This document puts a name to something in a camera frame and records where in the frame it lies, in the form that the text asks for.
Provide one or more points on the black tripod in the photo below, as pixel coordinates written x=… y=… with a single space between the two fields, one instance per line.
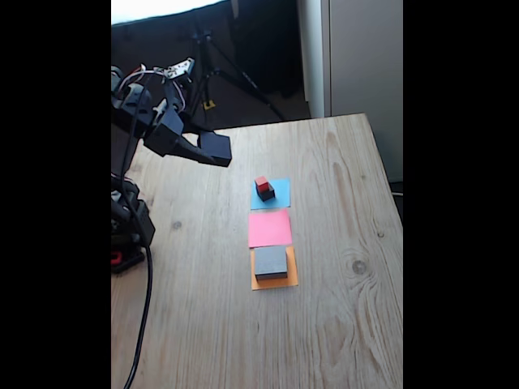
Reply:
x=235 y=75

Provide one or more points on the medium dark foam block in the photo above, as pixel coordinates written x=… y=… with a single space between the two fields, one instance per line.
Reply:
x=215 y=146

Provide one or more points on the blue paper sheet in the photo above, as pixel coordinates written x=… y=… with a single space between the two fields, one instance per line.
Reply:
x=284 y=194

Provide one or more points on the large grey foam block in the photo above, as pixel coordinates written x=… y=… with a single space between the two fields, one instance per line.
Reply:
x=271 y=261

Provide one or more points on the pink paper sheet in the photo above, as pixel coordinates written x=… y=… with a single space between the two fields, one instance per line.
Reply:
x=269 y=229

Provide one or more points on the orange paper sheet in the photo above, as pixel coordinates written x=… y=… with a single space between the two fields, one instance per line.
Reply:
x=292 y=271

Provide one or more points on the red and black table clamp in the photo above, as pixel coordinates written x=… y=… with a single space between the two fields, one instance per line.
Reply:
x=127 y=261

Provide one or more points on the red cube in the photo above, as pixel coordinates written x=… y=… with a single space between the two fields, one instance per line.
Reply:
x=261 y=184

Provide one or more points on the yellow tape marker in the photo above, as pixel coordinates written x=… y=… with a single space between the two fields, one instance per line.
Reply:
x=208 y=105

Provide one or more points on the small black foam block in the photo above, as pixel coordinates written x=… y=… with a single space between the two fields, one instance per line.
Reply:
x=269 y=194

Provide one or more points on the white cabinet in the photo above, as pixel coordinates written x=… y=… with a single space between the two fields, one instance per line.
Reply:
x=365 y=61

